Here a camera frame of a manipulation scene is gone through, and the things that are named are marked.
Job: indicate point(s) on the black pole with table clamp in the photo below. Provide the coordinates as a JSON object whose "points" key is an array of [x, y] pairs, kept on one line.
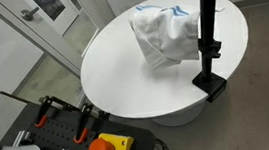
{"points": [[206, 10]]}

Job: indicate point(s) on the white table pedestal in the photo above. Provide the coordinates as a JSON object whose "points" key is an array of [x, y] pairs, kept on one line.
{"points": [[179, 117]]}

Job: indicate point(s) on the black perforated mounting board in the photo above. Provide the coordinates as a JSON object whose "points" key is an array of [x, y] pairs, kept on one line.
{"points": [[60, 133]]}

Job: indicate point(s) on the white door with window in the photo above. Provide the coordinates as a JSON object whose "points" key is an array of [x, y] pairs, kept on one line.
{"points": [[68, 16]]}

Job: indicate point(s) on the white cloth with blue stripes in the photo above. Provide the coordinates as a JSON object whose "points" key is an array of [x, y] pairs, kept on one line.
{"points": [[167, 34]]}

